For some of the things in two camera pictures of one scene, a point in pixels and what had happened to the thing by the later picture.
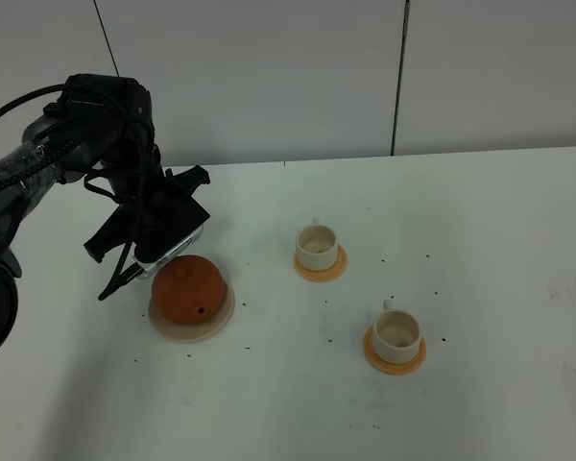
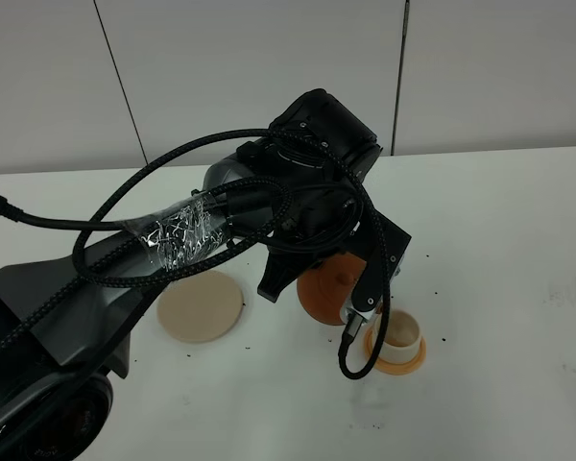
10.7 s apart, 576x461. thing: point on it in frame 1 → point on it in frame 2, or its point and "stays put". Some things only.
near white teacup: x=396 y=335 stays put
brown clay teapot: x=188 y=289 → x=324 y=288
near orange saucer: x=387 y=368 stays put
